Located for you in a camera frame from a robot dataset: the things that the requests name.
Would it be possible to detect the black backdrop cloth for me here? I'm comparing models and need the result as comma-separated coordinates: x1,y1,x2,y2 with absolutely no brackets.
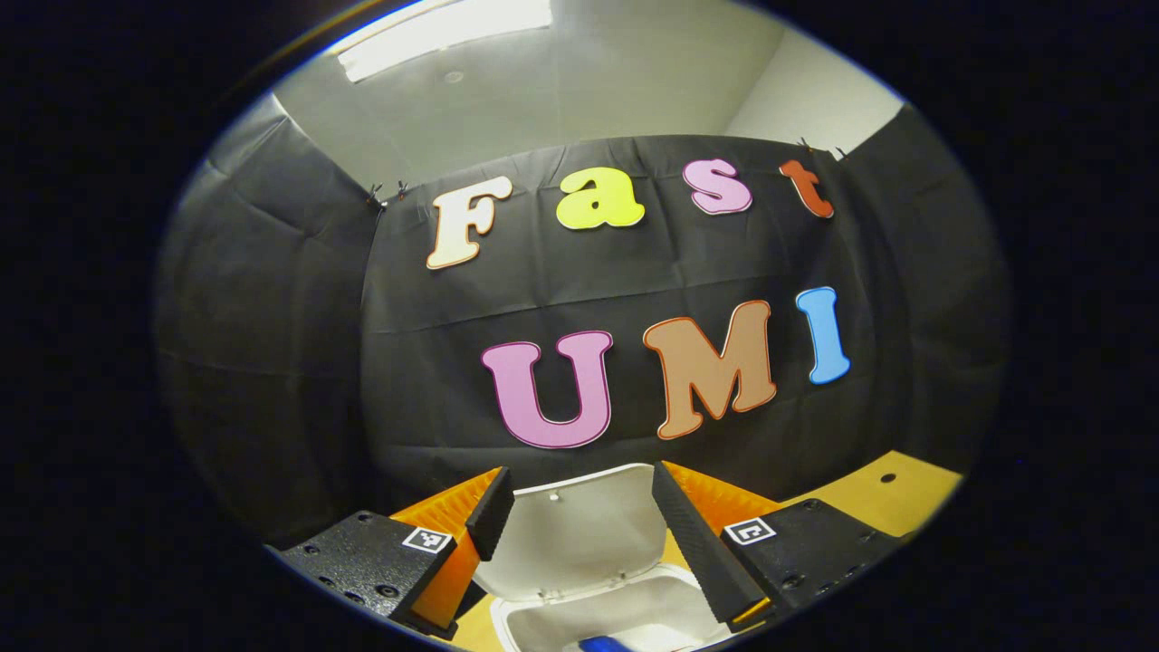
154,91,1011,544

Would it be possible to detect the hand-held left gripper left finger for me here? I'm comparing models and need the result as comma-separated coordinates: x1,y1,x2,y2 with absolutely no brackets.
267,466,515,641

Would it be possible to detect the white desktop garbage bin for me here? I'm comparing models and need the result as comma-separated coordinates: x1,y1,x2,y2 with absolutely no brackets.
471,463,739,652

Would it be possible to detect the ceiling light panel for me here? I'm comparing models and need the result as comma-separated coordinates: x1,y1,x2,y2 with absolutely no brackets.
337,0,553,84

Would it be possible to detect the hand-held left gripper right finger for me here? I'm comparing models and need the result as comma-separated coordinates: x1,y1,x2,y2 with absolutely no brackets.
652,460,906,635

